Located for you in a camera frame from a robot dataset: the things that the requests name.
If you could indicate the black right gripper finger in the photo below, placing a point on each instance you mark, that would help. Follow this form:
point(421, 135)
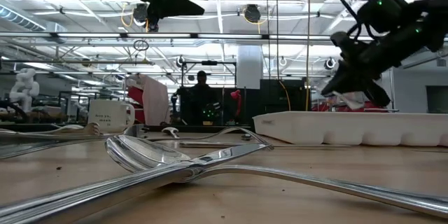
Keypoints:
point(339, 83)
point(378, 96)

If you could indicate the silver fork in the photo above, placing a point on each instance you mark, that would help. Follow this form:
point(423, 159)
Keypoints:
point(260, 140)

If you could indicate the silver spoon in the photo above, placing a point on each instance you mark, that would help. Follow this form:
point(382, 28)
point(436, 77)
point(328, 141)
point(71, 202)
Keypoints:
point(147, 154)
point(170, 131)
point(91, 129)

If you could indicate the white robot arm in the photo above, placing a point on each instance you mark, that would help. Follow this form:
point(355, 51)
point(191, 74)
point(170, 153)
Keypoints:
point(24, 87)

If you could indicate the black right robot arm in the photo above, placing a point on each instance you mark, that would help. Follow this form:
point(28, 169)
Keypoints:
point(434, 17)

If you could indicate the long light strip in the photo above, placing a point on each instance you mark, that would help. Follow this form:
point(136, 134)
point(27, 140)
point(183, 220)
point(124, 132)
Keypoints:
point(157, 35)

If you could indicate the white cutlery organizer tray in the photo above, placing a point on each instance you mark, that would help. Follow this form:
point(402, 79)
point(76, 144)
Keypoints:
point(350, 127)

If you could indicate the black partition cabinet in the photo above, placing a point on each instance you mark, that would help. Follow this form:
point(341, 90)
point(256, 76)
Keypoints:
point(280, 94)

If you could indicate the white building column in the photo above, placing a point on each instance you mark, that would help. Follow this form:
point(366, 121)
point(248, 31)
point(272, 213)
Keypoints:
point(250, 66)

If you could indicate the white tilted panel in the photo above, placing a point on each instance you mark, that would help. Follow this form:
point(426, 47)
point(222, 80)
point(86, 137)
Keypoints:
point(155, 101)

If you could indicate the person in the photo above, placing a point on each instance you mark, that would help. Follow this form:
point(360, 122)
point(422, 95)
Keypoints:
point(201, 101)

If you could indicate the pink and white mug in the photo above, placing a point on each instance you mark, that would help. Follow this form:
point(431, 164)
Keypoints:
point(108, 115)

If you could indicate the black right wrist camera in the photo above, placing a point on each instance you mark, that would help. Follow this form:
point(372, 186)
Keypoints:
point(341, 41)

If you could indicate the black rig frame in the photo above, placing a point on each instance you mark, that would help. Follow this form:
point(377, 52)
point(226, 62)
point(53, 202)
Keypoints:
point(209, 62)

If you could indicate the silver ventilation duct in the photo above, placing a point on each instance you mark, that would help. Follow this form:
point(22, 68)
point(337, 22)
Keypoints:
point(21, 17)

